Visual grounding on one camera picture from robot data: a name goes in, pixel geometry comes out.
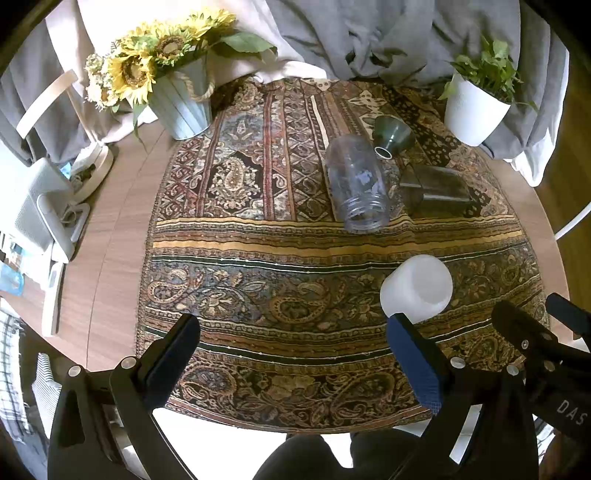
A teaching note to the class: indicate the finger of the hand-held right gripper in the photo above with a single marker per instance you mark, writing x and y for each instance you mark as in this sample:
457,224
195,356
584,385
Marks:
521,325
570,311

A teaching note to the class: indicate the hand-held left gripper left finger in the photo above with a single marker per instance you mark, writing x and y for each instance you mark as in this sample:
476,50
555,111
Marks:
171,364

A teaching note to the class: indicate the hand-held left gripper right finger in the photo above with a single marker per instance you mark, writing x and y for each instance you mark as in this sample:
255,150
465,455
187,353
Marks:
415,364

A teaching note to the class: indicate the white plastic cup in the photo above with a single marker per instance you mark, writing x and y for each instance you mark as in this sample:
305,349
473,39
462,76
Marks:
418,288

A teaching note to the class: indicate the dark square glass cup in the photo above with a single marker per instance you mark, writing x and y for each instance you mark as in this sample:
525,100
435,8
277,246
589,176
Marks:
438,189

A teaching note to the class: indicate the dark green stemmed cup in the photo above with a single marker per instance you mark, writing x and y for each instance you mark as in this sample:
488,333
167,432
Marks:
392,134

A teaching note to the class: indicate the person's legs in dark trousers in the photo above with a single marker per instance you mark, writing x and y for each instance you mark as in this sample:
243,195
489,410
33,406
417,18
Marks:
332,457

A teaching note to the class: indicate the white flat remote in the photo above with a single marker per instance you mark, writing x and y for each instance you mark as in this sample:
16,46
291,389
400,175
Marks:
51,300

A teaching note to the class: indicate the paisley patterned table cloth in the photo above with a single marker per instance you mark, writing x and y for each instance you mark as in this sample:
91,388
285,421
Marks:
258,258

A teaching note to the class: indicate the checked cloth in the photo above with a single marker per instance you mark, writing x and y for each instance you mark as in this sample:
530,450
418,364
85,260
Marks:
11,383

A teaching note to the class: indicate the blue packet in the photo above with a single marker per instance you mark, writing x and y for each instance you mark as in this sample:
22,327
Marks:
10,279

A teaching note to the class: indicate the clear glass jar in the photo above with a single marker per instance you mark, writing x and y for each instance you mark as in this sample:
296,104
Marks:
358,184

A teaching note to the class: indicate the white perforated appliance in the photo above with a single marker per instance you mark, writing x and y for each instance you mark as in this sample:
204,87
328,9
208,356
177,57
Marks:
32,207

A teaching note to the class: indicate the white desk lamp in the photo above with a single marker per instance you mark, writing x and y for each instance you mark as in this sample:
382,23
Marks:
94,168

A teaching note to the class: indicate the white plant pot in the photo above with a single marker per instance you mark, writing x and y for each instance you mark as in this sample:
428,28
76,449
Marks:
473,115

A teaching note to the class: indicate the green potted plant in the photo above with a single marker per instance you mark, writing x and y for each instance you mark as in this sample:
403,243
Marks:
494,69

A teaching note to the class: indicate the pale blue slatted bucket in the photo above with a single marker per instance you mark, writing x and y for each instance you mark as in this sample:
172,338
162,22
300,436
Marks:
184,106

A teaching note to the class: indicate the artificial sunflower bouquet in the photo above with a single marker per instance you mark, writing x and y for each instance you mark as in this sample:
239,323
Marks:
138,64

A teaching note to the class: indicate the grey blanket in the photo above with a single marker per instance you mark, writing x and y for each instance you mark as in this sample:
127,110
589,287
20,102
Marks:
392,37

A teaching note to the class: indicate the beige cloth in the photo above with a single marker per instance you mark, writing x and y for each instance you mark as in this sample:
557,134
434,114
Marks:
92,27

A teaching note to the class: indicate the white curved chair rail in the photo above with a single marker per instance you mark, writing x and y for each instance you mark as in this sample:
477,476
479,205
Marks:
575,226

